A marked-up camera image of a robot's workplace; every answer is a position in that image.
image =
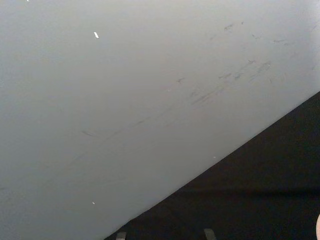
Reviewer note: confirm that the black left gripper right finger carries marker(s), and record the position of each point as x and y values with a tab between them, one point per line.
210	235

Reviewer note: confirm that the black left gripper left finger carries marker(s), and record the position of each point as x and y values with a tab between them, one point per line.
121	236

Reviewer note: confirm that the black table cloth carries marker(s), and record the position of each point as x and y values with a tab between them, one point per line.
250	187

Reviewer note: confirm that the pale peach rounded stick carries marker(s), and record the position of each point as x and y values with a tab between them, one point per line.
318	226

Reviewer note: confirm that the pale grey wall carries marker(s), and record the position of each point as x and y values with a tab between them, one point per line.
100	100

